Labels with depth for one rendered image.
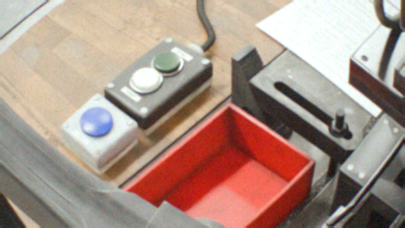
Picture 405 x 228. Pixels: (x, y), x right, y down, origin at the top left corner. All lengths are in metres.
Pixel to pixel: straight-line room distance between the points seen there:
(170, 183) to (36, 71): 0.26
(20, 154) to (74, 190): 0.05
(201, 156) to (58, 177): 0.49
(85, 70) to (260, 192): 0.27
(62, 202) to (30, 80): 0.62
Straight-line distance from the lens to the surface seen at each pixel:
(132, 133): 1.10
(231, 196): 1.06
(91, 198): 0.60
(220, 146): 1.10
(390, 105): 0.87
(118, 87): 1.13
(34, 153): 0.60
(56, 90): 1.18
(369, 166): 0.99
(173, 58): 1.15
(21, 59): 1.24
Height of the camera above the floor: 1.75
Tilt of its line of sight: 48 degrees down
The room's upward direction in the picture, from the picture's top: 1 degrees counter-clockwise
